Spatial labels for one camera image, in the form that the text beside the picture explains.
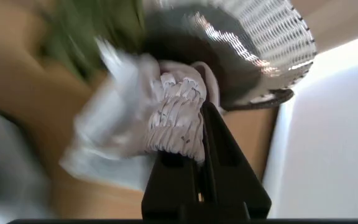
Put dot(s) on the pale grey shorts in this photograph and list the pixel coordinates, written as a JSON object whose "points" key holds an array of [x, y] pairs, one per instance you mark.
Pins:
{"points": [[126, 118]]}

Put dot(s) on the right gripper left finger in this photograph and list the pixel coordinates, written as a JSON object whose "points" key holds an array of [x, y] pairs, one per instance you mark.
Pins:
{"points": [[169, 186]]}

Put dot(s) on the green garment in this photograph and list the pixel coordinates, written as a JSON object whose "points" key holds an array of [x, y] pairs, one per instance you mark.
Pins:
{"points": [[98, 31]]}

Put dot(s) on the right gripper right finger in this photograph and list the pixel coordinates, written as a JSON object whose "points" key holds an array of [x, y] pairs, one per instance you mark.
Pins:
{"points": [[228, 174]]}

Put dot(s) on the white laundry basket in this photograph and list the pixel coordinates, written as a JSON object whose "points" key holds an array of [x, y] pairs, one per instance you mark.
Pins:
{"points": [[259, 37]]}

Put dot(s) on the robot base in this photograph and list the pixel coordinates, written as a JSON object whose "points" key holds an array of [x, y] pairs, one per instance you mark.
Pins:
{"points": [[8, 140]]}

